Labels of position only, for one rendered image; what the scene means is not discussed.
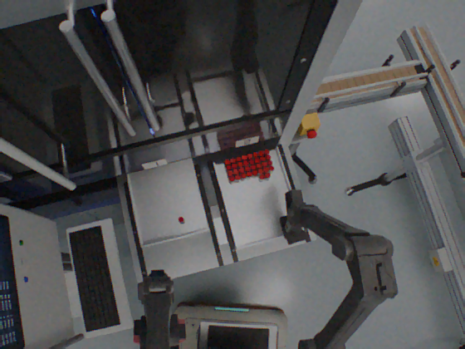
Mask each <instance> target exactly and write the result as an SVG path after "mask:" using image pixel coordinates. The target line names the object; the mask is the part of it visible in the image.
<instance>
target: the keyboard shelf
mask: <svg viewBox="0 0 465 349"><path fill-rule="evenodd" d="M98 225H101V229H102V234H103V239H104V244H105V251H106V257H107V261H108V266H109V270H110V277H111V280H112V283H113V288H114V292H115V300H116V305H117V309H118V313H119V318H120V325H119V326H113V327H106V328H104V329H101V330H100V329H98V330H96V331H93V332H86V326H85V323H84V320H83V316H82V310H81V301H80V296H79V291H78V287H77V284H76V275H75V269H74V264H73V259H72V254H71V244H70V239H69V233H72V232H75V231H78V230H81V229H88V228H92V227H95V226H98ZM66 235H67V241H68V247H69V252H70V257H71V265H72V268H73V272H71V273H64V274H65V280H66V290H67V296H68V301H69V303H70V307H71V317H72V318H73V317H80V316H81V319H82V324H83V329H84V334H85V338H91V337H98V336H100V335H105V334H108V333H113V332H118V331H123V330H125V329H131V328H133V326H134V322H133V317H132V313H131V310H130V302H129V298H128V293H127V289H126V286H125V280H124V277H123V272H122V268H121V264H120V256H119V251H118V248H117V242H116V238H115V230H114V226H113V221H112V219H110V218H107V219H102V220H98V221H95V222H93V223H87V224H82V225H78V226H75V227H70V228H68V229H67V230H66Z"/></svg>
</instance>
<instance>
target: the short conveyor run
mask: <svg viewBox="0 0 465 349"><path fill-rule="evenodd" d="M393 58H394V55H392V54H391V55H389V58H388V59H387V60H386V61H384V64H383V65H381V66H380V67H377V68H370V69H368V70H361V71H355V72H349V73H345V74H343V75H336V76H330V77H324V79H323V81H322V83H321V84H320V85H319V89H318V90H317V92H316V94H315V95H314V98H313V100H312V102H311V104H310V105H309V106H308V110H309V109H311V108H316V111H317V112H316V113H317V114H318V115H319V114H322V113H326V112H329V111H337V110H341V109H345V108H347V107H353V106H359V105H362V104H368V103H372V102H375V101H382V100H386V99H389V98H395V97H398V96H406V95H408V94H412V93H414V94H415V93H419V91H420V90H422V88H424V87H425V86H426V85H427V84H428V82H427V81H426V79H424V76H427V75H428V73H427V72H426V73H424V74H423V73H422V71H421V69H420V68H419V64H420V63H422V61H417V60H416V61H407V62H401V63H398V64H392V65H391V64H390V62H391V61H392V59H393Z"/></svg>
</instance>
